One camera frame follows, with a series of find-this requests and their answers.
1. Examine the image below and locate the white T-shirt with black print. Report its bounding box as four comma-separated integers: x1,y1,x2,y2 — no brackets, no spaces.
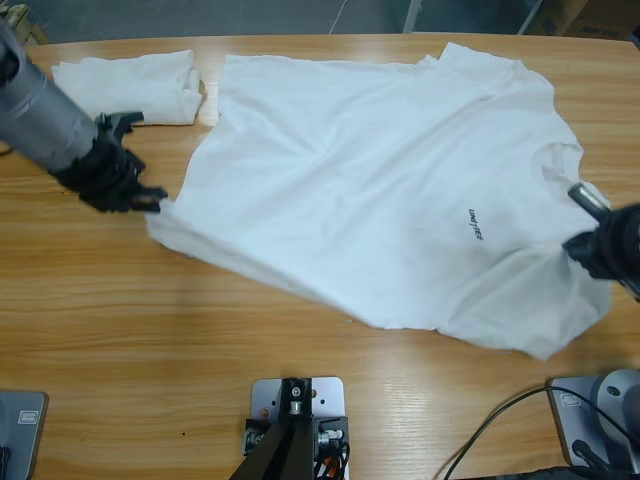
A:
146,42,615,361

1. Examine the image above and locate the dark camera post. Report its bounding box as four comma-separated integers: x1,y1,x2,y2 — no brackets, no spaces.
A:
232,378,315,480

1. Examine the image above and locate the thin black cable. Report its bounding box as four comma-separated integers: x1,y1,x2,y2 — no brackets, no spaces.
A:
499,463,576,480

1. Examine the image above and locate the white metal leg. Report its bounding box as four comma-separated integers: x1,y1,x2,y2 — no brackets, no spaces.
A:
516,0,545,35
402,0,426,34

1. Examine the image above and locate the folded white T-shirt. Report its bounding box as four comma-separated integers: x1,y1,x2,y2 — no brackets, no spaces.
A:
51,48,205,126

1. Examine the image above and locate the long black cable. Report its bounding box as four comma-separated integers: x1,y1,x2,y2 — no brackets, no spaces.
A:
444,384,640,479

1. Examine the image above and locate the wooden pallet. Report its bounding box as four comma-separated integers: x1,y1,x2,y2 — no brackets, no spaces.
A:
0,2,51,47

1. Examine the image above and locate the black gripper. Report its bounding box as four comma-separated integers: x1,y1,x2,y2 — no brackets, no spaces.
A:
49,127,170,215
564,202,640,281

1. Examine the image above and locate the cardboard box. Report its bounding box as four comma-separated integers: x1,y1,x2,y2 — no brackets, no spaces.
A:
542,0,640,39

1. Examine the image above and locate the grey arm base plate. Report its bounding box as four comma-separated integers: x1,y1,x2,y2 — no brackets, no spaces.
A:
547,368,640,474
0,389,50,480

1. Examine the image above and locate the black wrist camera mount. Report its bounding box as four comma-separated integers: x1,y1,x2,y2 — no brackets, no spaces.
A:
97,110,146,136

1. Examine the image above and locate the white cord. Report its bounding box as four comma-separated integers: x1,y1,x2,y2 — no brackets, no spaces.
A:
329,0,351,32

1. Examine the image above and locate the white mounting block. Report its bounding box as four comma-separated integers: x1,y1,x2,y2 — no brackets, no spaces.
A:
249,377,350,480

